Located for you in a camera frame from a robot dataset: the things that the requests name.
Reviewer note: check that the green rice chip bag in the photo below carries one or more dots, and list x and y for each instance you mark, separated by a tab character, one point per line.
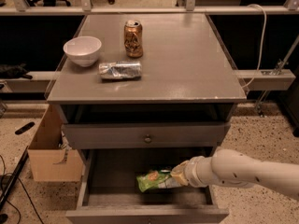
157	179

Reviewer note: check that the grey top drawer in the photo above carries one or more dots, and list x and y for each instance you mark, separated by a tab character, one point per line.
145	135

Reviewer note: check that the cardboard box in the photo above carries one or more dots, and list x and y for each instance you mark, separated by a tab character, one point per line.
50	158

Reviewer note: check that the white ceramic bowl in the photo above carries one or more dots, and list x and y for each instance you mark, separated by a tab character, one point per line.
83	50

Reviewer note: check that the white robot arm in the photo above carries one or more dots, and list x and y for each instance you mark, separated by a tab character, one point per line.
230	168

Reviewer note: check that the silver lying can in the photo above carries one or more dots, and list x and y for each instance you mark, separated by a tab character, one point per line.
120	70

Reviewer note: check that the metal railing frame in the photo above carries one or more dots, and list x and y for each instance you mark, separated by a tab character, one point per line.
21	7

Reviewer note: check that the gold soda can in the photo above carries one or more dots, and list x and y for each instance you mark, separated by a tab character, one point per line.
133	38

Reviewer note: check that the black flat floor object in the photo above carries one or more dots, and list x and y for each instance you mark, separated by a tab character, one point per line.
25	128

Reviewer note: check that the grey wooden drawer cabinet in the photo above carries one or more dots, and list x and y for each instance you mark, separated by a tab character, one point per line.
186	78

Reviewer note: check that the grey open middle drawer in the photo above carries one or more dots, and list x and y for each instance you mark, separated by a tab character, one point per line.
109	193

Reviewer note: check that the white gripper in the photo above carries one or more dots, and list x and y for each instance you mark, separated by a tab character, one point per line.
192	172

